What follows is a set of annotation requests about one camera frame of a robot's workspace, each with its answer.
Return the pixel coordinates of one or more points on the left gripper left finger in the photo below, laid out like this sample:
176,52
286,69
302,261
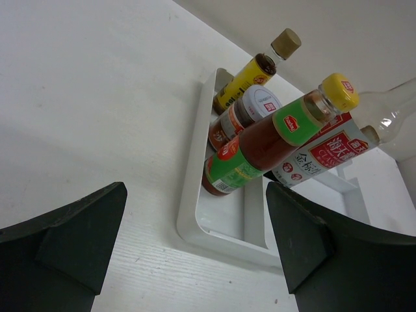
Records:
58,261

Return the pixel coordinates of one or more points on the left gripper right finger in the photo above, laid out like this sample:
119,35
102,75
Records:
334,263

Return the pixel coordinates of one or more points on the green-label chili sauce bottle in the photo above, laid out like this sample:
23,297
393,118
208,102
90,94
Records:
267,143

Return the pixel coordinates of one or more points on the tall soy sauce bottle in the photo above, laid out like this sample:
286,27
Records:
376,121

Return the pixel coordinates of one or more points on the red-label sauce jar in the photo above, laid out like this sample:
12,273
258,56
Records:
255,104

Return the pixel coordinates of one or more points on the small yellow-label bottle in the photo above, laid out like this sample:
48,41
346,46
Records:
258,71

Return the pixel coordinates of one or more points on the white divided tray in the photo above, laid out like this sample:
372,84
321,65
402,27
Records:
369,189

